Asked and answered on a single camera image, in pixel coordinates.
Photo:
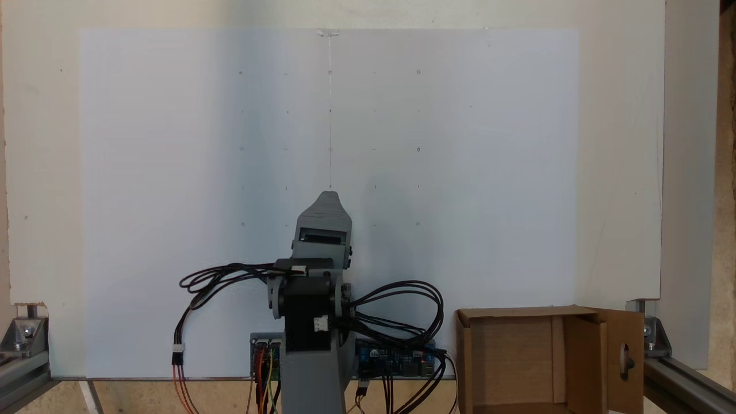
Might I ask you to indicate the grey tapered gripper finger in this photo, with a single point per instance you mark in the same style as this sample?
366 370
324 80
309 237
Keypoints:
328 210

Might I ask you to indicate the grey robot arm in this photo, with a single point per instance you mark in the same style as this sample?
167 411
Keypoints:
313 374

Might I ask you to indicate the blue circuit board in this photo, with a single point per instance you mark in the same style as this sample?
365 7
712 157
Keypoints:
397 362

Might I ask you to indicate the clear tape strip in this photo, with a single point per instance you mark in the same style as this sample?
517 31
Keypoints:
328 31

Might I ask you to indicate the brown cardboard box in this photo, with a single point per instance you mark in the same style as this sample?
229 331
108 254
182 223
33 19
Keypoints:
506 356

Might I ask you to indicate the grey base plate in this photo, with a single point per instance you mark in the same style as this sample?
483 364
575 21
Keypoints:
267 335

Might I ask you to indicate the metal corner bracket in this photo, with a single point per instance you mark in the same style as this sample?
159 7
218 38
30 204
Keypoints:
26 336
655 339

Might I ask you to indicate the aluminium frame post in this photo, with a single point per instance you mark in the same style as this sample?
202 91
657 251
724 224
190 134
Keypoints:
20 379
678 385

